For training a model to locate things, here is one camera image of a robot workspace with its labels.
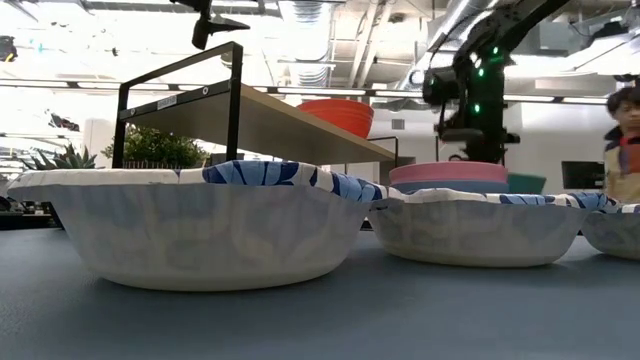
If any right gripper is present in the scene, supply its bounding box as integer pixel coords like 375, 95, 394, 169
438, 112, 521, 164

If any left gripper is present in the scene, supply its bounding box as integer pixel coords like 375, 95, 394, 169
169, 0, 251, 51

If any wooden rack board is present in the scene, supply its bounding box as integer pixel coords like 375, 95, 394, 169
112, 41, 401, 169

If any green bowl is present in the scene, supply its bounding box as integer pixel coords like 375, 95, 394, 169
507, 172, 547, 195

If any pink bowl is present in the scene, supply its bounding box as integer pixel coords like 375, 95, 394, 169
389, 160, 510, 185

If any small succulent in pot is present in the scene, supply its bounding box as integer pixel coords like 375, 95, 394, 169
19, 143, 99, 171

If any flowering plant in ribbed pot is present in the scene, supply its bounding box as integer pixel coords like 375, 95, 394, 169
102, 124, 211, 170

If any silver ribbed ventilation duct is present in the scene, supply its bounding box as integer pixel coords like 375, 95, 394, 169
277, 0, 341, 89

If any blue patterned paper plate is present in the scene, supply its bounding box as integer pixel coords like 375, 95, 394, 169
368, 187, 621, 268
581, 202, 640, 261
7, 159, 407, 293

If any black wall monitor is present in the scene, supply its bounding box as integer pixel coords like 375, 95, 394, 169
561, 160, 606, 190

